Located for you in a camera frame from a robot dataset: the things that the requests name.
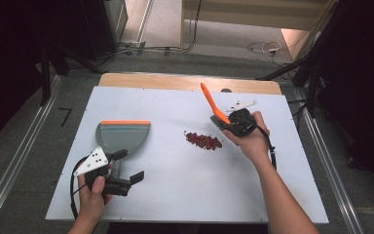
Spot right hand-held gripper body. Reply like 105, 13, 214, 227
225, 99, 258, 137

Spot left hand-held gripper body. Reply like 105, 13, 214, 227
73, 145, 132, 198

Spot grey dustpan with orange edge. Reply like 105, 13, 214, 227
94, 120, 152, 178

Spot heap of red beans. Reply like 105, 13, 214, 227
184, 130, 224, 151

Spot orange brush with grey bristles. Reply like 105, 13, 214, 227
200, 82, 232, 132

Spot person's right hand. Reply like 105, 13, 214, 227
222, 110, 272, 166

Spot person's left hand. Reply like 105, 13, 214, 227
77, 175, 113, 222

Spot white table board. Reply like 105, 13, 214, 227
45, 85, 330, 225

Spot wooden table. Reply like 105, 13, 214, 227
97, 72, 283, 97

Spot black tripod stand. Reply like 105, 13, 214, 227
39, 43, 106, 107
255, 0, 350, 119

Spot beige wooden furniture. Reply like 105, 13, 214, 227
179, 0, 329, 61

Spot grey cabinet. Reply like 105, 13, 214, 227
102, 0, 130, 44

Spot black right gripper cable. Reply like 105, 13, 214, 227
240, 116, 278, 172

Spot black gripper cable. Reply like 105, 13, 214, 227
69, 157, 91, 220
240, 116, 278, 172

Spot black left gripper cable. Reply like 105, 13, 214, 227
69, 157, 91, 220

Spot metal floor rail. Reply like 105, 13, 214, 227
295, 91, 365, 234
0, 74, 63, 234
135, 0, 156, 44

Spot white floor cable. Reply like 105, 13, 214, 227
246, 40, 284, 67

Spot black floor cables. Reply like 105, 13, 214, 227
103, 0, 203, 58

